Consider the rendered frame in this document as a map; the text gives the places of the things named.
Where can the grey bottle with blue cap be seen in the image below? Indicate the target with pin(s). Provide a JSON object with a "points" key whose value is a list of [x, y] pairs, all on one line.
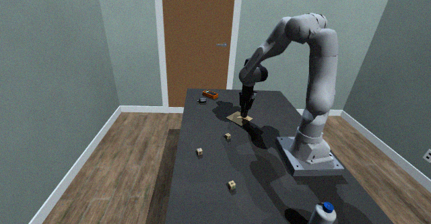
{"points": [[323, 213]]}

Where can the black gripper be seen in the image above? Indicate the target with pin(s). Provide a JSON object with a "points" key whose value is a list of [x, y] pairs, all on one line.
{"points": [[244, 98]]}

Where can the beige mat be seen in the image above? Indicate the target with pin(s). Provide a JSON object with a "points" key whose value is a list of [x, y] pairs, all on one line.
{"points": [[238, 119]]}

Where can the orange digital multimeter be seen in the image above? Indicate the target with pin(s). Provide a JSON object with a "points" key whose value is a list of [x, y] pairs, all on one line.
{"points": [[210, 94]]}

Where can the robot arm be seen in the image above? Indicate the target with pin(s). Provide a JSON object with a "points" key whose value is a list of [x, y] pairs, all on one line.
{"points": [[308, 145]]}

